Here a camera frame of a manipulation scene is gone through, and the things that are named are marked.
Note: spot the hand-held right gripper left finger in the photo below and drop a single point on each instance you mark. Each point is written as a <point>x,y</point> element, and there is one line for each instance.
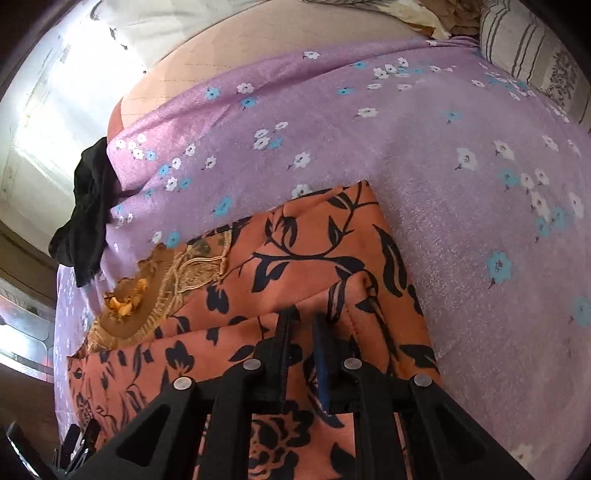
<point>287,350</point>

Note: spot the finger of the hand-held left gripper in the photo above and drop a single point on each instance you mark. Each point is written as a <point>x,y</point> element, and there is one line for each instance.
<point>78,445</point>

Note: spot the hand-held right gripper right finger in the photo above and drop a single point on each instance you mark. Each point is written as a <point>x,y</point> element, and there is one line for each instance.
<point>323,360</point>

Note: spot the orange black floral garment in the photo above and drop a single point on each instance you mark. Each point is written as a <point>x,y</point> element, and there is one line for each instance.
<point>304,258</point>

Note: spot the decorated glass panel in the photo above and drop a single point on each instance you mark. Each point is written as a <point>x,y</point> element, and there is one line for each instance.
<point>23,323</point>

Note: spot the purple floral bedsheet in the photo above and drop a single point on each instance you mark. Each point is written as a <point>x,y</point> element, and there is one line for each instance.
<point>415,184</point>

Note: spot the black cloth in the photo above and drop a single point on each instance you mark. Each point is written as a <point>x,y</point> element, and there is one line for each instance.
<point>87,207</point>

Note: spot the pink beige mattress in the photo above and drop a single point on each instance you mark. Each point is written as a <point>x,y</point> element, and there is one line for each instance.
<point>258,41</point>

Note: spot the crumpled beige cloth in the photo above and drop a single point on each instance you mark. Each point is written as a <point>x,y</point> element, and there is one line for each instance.
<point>415,16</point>

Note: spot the striped pillow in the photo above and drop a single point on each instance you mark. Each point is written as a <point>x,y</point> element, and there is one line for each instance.
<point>526,46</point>

